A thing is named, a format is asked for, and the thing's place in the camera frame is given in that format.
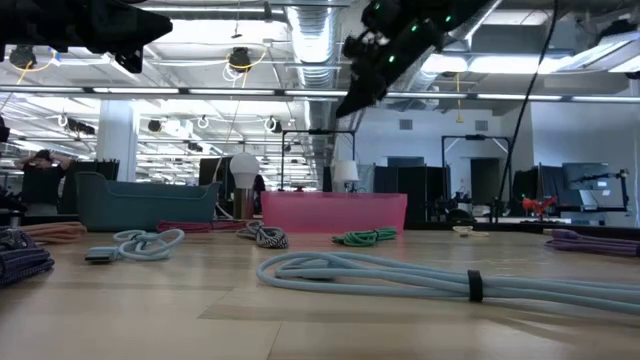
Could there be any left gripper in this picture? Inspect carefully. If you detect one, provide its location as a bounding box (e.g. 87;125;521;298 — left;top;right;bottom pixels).
0;0;174;75

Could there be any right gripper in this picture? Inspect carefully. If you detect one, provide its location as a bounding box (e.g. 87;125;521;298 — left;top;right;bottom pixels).
335;19;441;119

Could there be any green braided USB cable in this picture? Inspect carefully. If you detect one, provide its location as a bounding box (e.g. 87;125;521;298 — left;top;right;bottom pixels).
330;227;399;248

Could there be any black white zigzag USB cable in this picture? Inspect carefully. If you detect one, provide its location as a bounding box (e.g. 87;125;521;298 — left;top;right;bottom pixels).
235;220;290;250

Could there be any light blue USB cable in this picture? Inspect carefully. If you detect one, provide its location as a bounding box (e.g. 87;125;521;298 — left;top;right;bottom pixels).
256;250;640;317
84;228;186;265

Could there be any red braided USB cable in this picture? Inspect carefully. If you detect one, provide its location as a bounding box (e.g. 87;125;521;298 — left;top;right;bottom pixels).
155;219;251;234

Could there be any brown braided USB cable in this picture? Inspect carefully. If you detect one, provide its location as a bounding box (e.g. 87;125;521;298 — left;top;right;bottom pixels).
17;221;89;245

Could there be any navy blue braided USB cable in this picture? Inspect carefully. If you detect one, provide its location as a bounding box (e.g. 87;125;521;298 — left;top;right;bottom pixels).
0;225;56;289

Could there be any purple braided USB cable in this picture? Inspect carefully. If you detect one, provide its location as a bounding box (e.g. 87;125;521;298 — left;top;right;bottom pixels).
543;228;640;259

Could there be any background monitor on arm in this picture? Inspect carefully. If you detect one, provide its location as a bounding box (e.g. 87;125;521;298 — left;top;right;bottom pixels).
562;162;612;192

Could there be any white shade table lamp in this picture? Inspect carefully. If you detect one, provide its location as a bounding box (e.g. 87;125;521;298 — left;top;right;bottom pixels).
332;159;361;194

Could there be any pink plastic tray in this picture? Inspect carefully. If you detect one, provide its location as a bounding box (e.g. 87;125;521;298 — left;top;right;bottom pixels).
260;191;409;234

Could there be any white bulb brass lamp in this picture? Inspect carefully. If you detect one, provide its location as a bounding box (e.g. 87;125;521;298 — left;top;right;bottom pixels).
228;152;261;221

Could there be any person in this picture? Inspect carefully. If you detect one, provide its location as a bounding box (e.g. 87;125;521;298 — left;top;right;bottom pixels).
13;148;74;217

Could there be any teal plastic bin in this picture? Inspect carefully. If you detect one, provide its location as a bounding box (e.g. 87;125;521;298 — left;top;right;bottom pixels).
75;171;221;232

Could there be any red orange object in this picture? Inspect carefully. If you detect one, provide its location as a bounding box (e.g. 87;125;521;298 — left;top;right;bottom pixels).
522;195;559;217

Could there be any black gantry frame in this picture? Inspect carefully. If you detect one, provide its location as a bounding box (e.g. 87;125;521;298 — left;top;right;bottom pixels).
280;128;357;192
440;133;512;201

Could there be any black aluminium table frame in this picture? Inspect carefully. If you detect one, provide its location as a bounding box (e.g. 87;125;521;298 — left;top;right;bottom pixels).
0;213;640;236

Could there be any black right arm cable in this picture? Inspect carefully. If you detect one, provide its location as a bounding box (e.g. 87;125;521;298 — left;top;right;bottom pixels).
492;0;560;221

